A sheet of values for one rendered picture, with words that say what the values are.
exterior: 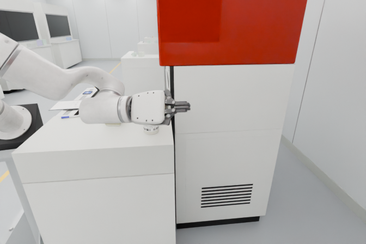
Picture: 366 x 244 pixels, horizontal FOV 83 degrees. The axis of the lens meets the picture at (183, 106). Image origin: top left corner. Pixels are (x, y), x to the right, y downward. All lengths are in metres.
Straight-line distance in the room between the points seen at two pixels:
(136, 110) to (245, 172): 1.06
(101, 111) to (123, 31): 8.71
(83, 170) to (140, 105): 0.47
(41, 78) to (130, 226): 0.82
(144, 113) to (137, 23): 8.69
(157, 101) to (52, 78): 0.27
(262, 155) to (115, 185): 0.93
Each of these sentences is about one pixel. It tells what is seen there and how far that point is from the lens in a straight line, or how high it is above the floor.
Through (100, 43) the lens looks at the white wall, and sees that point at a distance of 9.55.
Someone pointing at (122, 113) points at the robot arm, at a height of 1.19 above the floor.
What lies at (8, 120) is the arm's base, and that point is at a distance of 1.31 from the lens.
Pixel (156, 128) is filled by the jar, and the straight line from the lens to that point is 0.94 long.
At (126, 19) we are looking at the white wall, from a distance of 9.29.
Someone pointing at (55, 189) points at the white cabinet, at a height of 0.78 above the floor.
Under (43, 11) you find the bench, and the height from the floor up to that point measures 1.76.
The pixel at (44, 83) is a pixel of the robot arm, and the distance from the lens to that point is 0.60.
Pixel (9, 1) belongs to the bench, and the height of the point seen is 1.90.
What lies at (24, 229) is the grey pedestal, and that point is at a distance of 1.89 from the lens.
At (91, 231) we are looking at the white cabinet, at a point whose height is 0.51.
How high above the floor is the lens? 1.42
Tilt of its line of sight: 22 degrees down
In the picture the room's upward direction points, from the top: straight up
